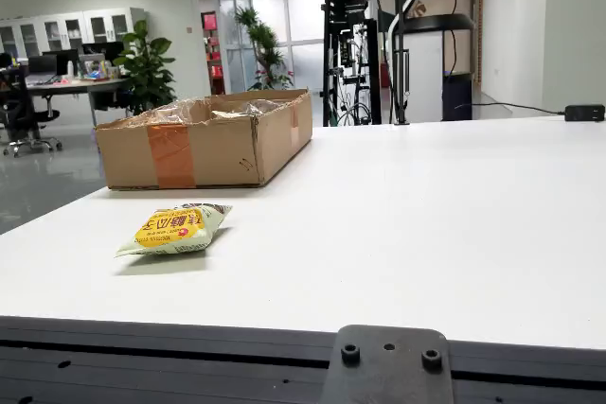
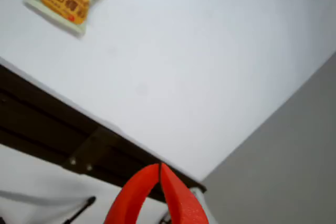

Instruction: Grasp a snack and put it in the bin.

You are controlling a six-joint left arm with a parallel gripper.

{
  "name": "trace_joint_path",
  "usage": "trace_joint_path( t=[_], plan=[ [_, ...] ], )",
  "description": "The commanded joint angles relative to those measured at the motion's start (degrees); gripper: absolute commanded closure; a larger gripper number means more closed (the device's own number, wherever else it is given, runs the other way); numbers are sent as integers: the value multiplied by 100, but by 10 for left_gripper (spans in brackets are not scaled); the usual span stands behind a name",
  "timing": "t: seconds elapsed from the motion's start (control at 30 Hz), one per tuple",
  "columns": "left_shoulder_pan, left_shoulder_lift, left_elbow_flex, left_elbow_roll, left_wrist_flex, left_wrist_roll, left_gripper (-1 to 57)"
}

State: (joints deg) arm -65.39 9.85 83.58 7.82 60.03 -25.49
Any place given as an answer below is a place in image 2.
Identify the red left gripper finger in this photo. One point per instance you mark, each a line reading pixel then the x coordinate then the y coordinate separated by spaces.
pixel 126 203

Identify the black bracket screw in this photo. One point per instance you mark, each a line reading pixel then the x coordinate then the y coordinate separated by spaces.
pixel 72 160
pixel 89 167

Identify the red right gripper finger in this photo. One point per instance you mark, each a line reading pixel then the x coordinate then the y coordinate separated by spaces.
pixel 183 205

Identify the black thin stand leg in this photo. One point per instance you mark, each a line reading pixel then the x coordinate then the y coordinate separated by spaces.
pixel 81 208

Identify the dark metal table frame rail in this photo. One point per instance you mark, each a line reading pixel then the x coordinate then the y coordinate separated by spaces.
pixel 39 119

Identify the dark metal bracket plate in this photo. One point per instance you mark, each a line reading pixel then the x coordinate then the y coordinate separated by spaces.
pixel 89 148

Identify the orange and green snack packet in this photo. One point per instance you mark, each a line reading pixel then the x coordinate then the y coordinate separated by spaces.
pixel 63 1

